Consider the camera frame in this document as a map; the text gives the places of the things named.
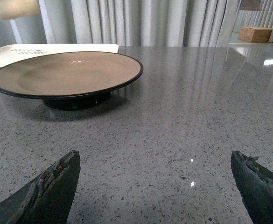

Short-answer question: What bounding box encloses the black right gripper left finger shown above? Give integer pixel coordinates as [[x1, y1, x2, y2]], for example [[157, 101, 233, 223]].
[[0, 150, 80, 224]]

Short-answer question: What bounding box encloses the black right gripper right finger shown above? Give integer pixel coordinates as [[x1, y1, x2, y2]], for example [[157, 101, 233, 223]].
[[231, 151, 273, 224]]

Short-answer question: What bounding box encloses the beige plate with black rim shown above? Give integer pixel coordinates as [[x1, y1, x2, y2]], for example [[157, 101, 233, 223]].
[[0, 51, 143, 111]]

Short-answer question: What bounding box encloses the white steamed bun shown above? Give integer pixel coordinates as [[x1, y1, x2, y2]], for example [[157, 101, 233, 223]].
[[0, 0, 41, 20]]

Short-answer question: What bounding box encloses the white rectangular tray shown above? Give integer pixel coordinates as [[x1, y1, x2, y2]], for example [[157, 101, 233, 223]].
[[0, 44, 119, 68]]

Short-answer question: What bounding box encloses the brown cardboard box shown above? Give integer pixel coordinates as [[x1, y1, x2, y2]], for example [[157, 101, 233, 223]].
[[238, 27, 273, 43]]

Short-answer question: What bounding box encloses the grey pleated curtain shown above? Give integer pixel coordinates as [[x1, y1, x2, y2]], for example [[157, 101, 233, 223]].
[[0, 0, 273, 47]]

